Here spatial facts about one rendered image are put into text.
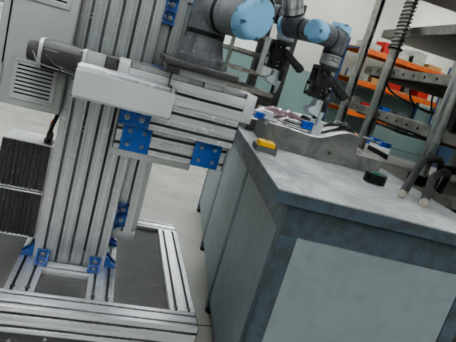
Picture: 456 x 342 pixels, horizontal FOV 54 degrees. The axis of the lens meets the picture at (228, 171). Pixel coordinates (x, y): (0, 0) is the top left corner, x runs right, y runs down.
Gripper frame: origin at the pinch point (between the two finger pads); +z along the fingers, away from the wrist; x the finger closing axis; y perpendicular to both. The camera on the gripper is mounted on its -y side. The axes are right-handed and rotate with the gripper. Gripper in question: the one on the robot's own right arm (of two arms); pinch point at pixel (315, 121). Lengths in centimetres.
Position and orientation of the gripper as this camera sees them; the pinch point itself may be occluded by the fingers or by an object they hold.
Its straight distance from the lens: 171.9
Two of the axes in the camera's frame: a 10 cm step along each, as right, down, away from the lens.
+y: -9.6, -2.4, -1.6
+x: 1.0, 2.6, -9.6
